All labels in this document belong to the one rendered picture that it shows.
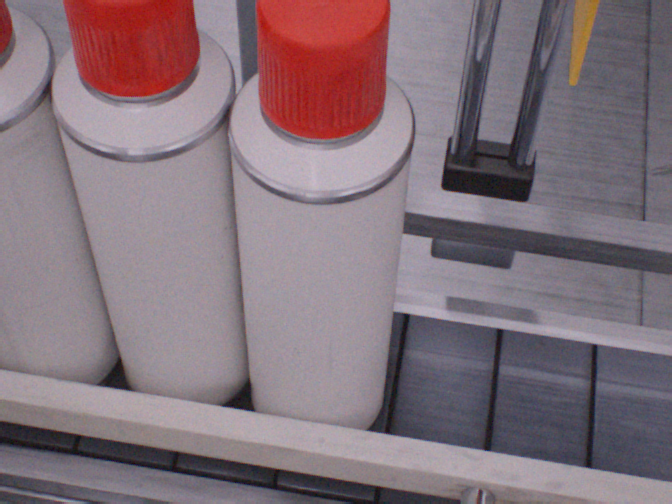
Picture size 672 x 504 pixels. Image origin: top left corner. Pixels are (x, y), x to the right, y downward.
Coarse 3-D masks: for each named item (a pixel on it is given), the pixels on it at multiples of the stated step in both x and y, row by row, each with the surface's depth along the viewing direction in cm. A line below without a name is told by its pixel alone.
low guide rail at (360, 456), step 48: (0, 384) 41; (48, 384) 41; (96, 432) 41; (144, 432) 41; (192, 432) 40; (240, 432) 40; (288, 432) 40; (336, 432) 40; (384, 480) 40; (432, 480) 40; (480, 480) 39; (528, 480) 39; (576, 480) 39; (624, 480) 39
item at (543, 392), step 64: (448, 320) 47; (448, 384) 45; (512, 384) 45; (576, 384) 45; (640, 384) 45; (64, 448) 43; (128, 448) 43; (512, 448) 44; (576, 448) 44; (640, 448) 44
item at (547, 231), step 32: (416, 192) 40; (448, 192) 40; (416, 224) 40; (448, 224) 40; (480, 224) 40; (512, 224) 39; (544, 224) 39; (576, 224) 40; (608, 224) 40; (640, 224) 40; (576, 256) 40; (608, 256) 40; (640, 256) 39
